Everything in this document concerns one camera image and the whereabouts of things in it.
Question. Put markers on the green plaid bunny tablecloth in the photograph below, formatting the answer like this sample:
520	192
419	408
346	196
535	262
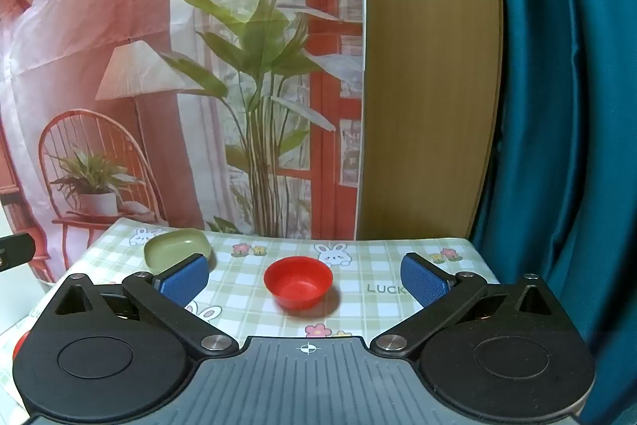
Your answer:
156	326

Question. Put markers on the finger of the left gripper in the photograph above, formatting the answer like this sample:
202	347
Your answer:
15	250

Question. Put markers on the printed room scene tapestry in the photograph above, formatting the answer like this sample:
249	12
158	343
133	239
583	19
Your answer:
234	116

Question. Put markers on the wooden headboard panel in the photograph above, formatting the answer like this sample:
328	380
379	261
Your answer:
431	94

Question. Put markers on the green square plate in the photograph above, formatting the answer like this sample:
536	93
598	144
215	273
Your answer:
167	249

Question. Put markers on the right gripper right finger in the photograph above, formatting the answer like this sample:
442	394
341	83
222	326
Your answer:
444	298

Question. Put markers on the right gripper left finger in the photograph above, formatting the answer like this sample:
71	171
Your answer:
162	299

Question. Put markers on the teal curtain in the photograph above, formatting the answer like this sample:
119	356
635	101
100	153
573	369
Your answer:
560	195

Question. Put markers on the small red bowl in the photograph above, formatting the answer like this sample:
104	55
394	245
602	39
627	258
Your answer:
298	283

